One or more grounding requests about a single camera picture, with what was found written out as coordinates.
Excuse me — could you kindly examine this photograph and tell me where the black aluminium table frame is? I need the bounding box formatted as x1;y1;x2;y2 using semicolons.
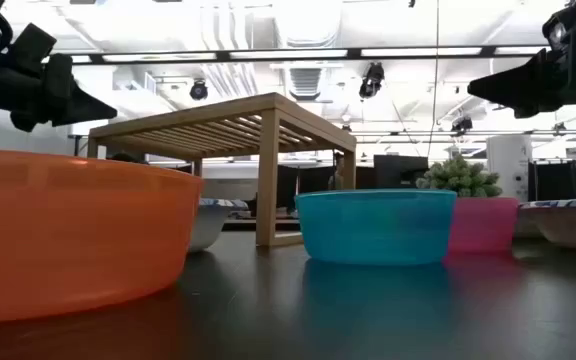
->
42;46;552;65

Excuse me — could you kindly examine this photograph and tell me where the red-orange plastic bowl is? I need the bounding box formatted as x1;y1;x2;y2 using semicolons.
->
0;148;205;325

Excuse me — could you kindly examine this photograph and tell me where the black overhead camera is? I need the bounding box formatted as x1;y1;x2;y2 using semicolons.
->
359;62;386;100

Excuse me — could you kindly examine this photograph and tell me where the black office partition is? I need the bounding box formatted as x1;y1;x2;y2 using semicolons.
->
527;159;576;202

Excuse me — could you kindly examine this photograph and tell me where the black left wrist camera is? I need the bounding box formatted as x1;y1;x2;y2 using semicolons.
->
10;22;58;66

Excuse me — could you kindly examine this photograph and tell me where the teal plastic bowl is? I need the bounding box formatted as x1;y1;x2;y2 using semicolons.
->
295;188;458;266

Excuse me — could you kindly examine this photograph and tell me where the person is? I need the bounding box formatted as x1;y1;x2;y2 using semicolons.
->
327;152;345;191

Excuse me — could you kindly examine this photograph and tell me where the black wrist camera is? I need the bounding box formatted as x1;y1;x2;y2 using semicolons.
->
541;0;576;51
10;22;58;66

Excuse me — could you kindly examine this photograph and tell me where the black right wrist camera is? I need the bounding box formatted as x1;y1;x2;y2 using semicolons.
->
541;0;576;51

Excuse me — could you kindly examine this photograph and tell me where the green artificial succulent plant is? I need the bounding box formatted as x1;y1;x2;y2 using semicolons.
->
416;154;503;199

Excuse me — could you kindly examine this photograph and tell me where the thin hanging cable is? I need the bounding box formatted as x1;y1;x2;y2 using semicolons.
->
432;0;441;156

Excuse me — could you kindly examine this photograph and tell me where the black ceiling spotlight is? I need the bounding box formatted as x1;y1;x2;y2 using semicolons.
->
450;115;474;135
189;79;209;102

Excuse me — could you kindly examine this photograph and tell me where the black computer monitor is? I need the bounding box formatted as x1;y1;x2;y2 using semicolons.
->
372;154;429;190

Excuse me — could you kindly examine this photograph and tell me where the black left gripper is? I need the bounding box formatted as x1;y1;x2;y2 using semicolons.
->
0;51;119;134

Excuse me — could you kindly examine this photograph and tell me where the pink plastic bowl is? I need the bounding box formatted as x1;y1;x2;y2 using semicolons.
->
447;196;520;254

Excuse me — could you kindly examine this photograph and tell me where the white cylindrical column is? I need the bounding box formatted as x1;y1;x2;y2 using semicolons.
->
486;134;533;202

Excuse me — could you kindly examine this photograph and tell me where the blue patterned paper bowl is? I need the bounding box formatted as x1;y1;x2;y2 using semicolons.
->
515;199;544;239
530;198;576;251
187;198;249;253

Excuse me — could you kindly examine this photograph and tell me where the wooden slatted shelf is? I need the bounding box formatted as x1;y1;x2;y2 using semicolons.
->
87;92;358;248

